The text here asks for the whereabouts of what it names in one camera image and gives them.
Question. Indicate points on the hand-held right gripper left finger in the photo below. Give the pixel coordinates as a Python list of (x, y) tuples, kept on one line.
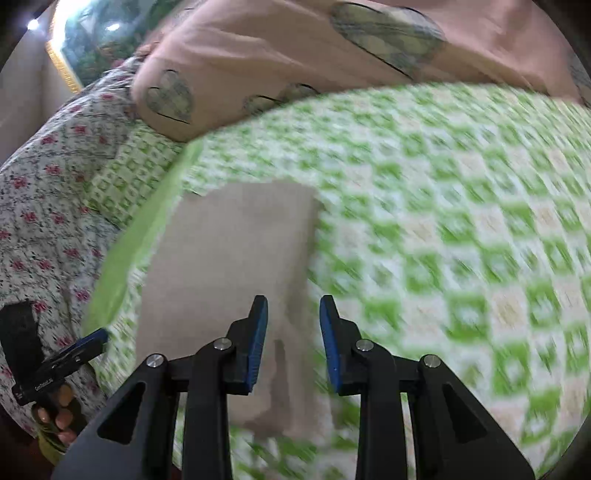
[(255, 344)]

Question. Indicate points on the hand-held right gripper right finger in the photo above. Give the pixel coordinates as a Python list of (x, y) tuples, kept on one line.
[(328, 344)]

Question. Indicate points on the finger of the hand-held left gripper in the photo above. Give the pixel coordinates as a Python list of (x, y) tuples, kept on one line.
[(90, 341)]

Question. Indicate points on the beige knit sweater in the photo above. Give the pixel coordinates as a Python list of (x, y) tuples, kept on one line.
[(231, 295)]

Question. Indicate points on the person's left hand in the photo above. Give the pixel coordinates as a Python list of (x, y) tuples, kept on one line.
[(60, 413)]

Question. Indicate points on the green checkered bed sheet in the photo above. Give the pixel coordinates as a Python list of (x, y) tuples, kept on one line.
[(415, 254)]

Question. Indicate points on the floral print blanket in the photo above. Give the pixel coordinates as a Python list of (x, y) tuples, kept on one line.
[(51, 207)]

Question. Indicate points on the green checkered pillow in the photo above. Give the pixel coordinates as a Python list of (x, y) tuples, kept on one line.
[(131, 180)]

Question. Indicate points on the pink heart-print pillow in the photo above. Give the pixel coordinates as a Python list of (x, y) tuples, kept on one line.
[(346, 50)]

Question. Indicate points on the gold framed wall picture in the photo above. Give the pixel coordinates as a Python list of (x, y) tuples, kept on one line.
[(97, 37)]

